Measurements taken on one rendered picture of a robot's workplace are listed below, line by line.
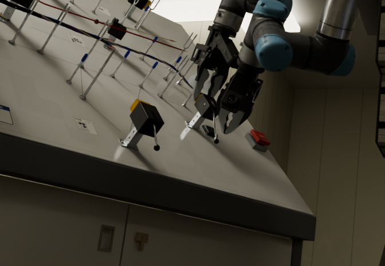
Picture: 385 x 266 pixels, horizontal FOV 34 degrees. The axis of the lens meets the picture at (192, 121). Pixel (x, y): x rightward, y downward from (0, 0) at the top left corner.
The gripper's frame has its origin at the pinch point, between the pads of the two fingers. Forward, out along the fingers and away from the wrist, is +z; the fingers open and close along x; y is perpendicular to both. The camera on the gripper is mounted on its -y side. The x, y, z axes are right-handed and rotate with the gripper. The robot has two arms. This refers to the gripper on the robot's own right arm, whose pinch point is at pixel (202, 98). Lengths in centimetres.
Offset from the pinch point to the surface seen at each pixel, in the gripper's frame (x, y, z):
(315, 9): -257, 246, -104
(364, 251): -452, 255, 81
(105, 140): 34.2, -18.7, 16.4
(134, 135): 28.6, -20.1, 13.2
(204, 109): 2.1, -5.2, 2.6
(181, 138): 7.5, -8.0, 11.4
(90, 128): 37.4, -16.0, 15.1
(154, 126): 27.8, -24.9, 9.7
